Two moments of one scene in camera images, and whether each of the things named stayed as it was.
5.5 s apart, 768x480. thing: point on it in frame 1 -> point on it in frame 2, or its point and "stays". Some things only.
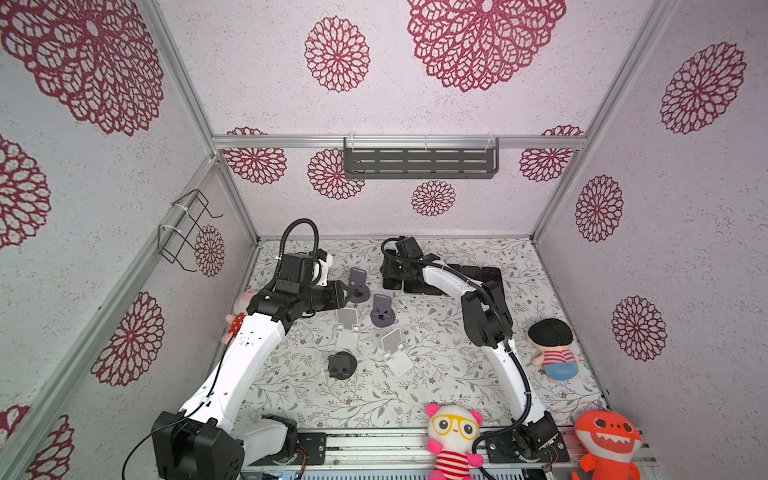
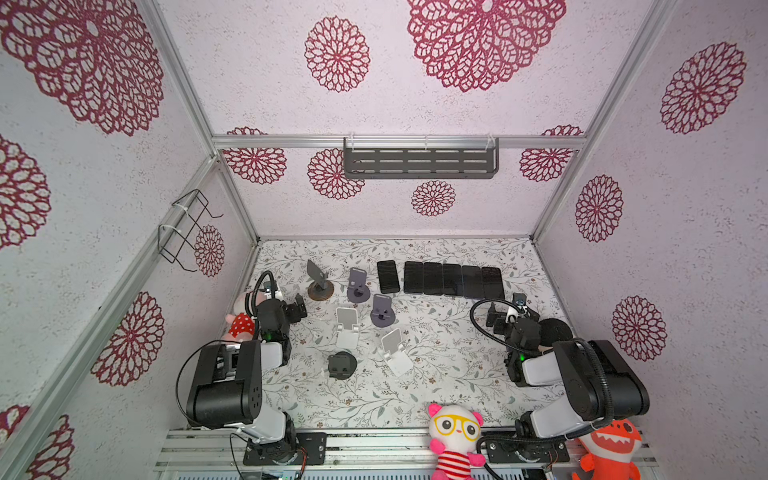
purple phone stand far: (357, 281) stays
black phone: (392, 283) stays
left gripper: (336, 299) -> (293, 313)
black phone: (492, 279) stays
